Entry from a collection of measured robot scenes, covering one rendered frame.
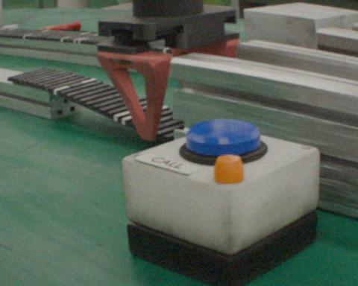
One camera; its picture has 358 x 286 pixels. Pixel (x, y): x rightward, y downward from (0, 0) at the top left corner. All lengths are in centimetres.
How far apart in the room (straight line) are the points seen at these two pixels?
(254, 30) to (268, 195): 37
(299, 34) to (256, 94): 20
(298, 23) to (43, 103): 26
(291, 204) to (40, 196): 20
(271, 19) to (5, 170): 29
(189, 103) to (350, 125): 14
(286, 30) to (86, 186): 26
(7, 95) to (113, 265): 42
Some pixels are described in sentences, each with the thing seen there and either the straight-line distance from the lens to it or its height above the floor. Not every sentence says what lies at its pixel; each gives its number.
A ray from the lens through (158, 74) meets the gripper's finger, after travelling 58.
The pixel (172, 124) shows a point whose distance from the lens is 64.
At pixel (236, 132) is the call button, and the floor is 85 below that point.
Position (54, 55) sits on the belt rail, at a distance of 105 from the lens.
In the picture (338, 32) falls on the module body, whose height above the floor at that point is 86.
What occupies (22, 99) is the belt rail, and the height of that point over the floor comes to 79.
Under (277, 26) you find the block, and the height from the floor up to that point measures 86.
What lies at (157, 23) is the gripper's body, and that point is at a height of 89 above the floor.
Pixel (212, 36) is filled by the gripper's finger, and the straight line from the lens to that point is 61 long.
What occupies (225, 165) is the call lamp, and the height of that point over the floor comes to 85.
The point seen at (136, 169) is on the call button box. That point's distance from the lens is 41.
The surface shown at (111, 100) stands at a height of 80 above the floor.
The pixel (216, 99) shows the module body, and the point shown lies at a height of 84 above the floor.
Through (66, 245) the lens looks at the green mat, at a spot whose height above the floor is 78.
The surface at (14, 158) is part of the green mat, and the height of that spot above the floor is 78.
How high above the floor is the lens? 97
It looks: 17 degrees down
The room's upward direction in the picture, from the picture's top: 3 degrees counter-clockwise
